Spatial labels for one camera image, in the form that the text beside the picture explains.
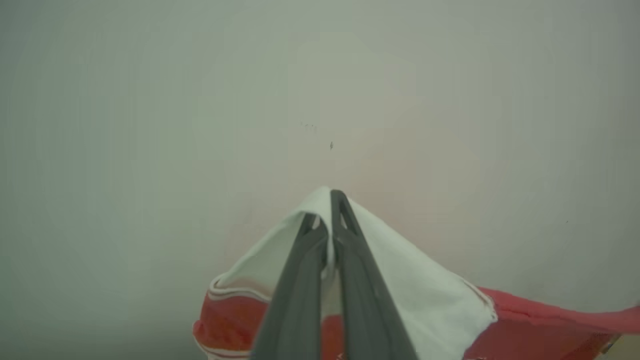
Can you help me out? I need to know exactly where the red garment with white sleeve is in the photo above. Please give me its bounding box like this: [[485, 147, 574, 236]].
[[192, 186, 640, 360]]

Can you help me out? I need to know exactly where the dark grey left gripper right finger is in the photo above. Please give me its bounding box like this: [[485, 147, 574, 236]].
[[329, 189, 419, 360]]

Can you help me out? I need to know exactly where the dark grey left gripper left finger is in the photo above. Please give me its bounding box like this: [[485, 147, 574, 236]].
[[250, 212, 332, 360]]

